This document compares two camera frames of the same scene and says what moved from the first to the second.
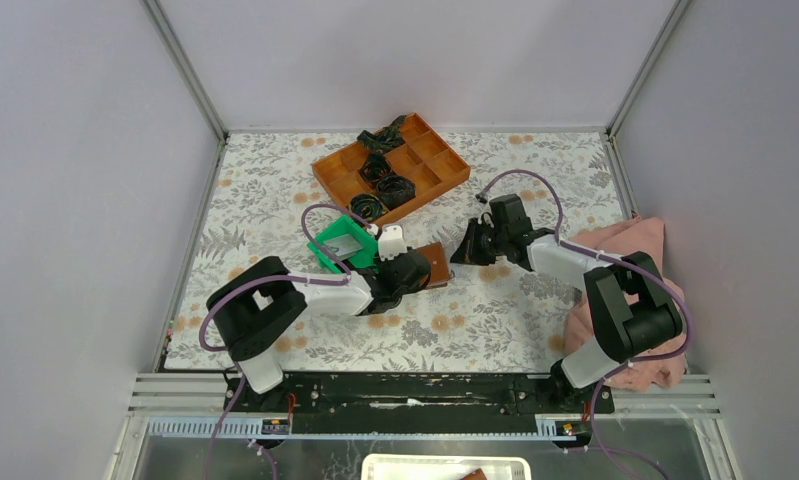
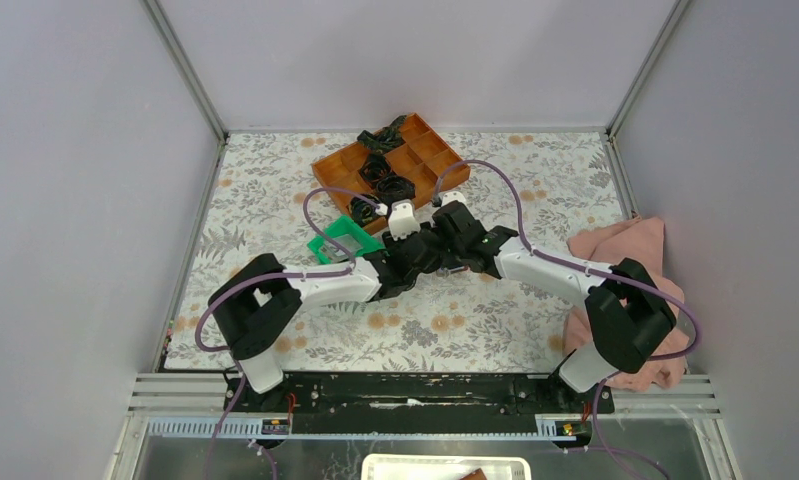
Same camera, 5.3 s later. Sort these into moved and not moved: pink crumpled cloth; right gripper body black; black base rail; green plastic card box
Moved: right gripper body black
Not moved: green plastic card box; black base rail; pink crumpled cloth
